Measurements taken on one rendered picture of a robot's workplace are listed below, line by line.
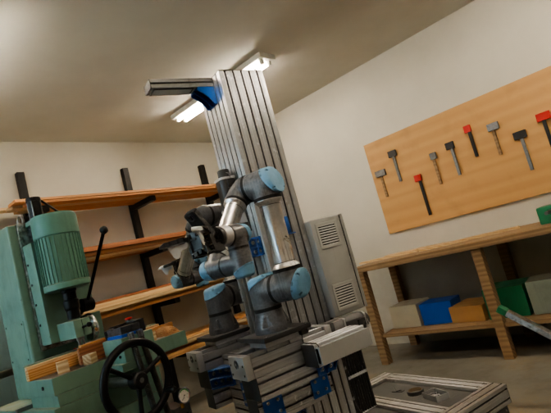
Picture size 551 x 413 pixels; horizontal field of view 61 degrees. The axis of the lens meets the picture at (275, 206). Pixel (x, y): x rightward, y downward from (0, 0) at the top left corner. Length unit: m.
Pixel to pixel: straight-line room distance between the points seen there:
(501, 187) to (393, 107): 1.20
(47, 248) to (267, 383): 1.00
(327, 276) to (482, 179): 2.29
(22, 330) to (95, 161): 2.98
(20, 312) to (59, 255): 0.33
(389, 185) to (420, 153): 0.42
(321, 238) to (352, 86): 2.81
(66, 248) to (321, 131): 3.51
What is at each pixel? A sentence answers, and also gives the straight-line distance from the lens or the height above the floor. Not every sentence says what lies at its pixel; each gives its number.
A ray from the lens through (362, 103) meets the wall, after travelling 4.78.
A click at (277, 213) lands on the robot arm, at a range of 1.86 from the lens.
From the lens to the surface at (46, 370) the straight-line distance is 2.03.
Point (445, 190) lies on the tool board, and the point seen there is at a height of 1.29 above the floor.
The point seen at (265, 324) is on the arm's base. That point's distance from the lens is 1.92.
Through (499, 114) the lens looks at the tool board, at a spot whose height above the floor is 1.75.
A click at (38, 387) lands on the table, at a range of 1.97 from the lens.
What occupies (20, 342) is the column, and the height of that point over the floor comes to 1.04.
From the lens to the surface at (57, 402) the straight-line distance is 1.89.
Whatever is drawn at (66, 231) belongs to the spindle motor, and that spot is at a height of 1.42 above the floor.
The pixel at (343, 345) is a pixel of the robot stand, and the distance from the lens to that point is 1.94.
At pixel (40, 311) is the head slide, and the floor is 1.14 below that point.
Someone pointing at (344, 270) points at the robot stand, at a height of 0.96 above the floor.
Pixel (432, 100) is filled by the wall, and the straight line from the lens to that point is 4.44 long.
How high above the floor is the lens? 1.09
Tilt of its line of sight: 6 degrees up
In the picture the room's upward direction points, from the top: 15 degrees counter-clockwise
